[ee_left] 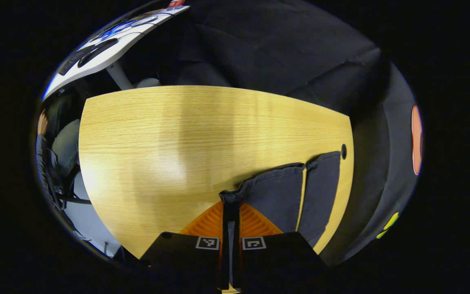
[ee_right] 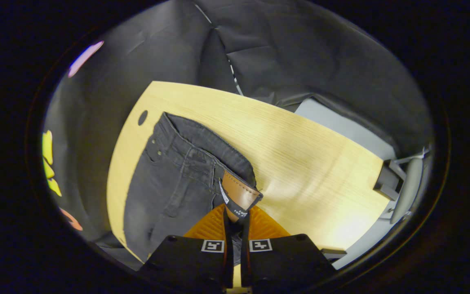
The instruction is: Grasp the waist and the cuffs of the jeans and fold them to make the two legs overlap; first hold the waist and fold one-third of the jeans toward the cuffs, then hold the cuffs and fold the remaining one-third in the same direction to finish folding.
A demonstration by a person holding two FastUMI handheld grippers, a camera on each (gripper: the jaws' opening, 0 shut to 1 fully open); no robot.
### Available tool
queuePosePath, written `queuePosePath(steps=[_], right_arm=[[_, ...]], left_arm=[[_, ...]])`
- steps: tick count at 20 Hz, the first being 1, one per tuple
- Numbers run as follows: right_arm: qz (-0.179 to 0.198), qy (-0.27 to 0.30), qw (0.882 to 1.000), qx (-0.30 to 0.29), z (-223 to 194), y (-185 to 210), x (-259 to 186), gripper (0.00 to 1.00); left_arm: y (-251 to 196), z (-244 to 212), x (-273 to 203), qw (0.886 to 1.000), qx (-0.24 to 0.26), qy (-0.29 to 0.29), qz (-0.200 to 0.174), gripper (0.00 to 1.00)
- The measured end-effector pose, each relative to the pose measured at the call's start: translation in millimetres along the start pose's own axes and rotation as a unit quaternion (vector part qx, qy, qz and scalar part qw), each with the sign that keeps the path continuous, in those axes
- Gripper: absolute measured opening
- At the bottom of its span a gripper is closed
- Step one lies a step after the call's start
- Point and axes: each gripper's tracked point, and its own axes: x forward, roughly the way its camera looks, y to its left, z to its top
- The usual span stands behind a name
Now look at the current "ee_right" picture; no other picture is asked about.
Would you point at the dark grey jeans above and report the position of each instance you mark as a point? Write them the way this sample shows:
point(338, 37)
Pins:
point(178, 183)

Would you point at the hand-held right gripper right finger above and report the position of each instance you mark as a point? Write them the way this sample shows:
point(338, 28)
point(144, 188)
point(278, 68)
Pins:
point(284, 261)

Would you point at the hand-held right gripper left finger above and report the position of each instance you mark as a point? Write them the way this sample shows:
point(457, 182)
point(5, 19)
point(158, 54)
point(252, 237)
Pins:
point(186, 263)

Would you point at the black table frame bracket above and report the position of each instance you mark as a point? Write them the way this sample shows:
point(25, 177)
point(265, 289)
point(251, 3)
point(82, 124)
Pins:
point(333, 253)
point(388, 181)

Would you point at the black backdrop cloth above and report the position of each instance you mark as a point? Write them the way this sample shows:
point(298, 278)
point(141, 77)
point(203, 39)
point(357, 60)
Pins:
point(300, 53)

